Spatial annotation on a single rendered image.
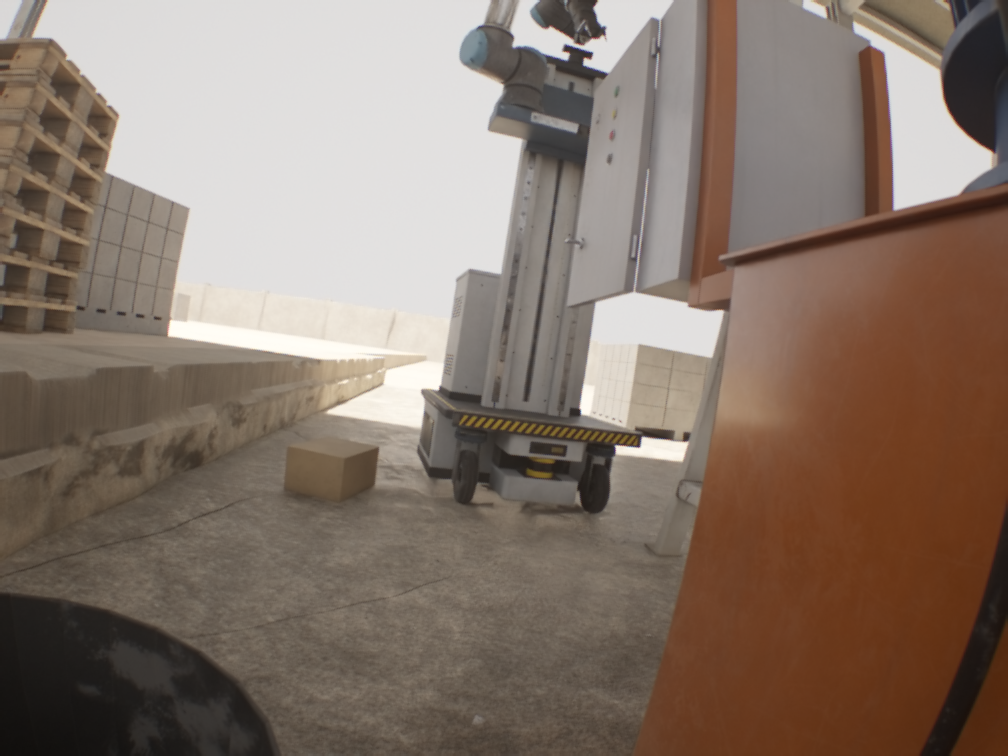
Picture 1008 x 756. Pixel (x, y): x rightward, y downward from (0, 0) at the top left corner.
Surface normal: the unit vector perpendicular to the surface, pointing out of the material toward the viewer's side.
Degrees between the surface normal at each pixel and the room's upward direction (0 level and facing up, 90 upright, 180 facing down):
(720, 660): 90
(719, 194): 90
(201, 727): 81
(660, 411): 90
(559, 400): 90
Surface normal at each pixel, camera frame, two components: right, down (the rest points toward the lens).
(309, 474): -0.14, 0.00
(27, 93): 0.46, 0.09
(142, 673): 0.04, -0.12
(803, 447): -0.97, -0.15
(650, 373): 0.20, 0.05
